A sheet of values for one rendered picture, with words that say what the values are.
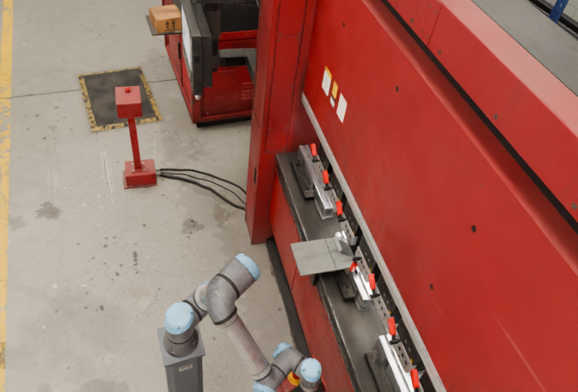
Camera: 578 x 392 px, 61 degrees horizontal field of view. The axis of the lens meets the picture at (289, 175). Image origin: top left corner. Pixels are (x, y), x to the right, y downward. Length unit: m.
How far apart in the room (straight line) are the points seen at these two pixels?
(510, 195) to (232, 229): 2.65
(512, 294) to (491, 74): 0.54
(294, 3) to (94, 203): 2.24
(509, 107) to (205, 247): 2.68
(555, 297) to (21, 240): 3.32
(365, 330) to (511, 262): 1.11
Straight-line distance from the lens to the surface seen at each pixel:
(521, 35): 1.43
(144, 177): 3.95
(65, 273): 3.60
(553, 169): 1.18
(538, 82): 1.25
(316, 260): 2.33
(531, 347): 1.38
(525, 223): 1.29
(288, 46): 2.56
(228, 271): 1.80
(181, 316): 2.14
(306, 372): 1.95
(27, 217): 3.99
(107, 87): 5.04
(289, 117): 2.82
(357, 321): 2.34
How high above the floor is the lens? 2.86
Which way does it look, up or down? 44 degrees down
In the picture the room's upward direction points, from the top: 9 degrees clockwise
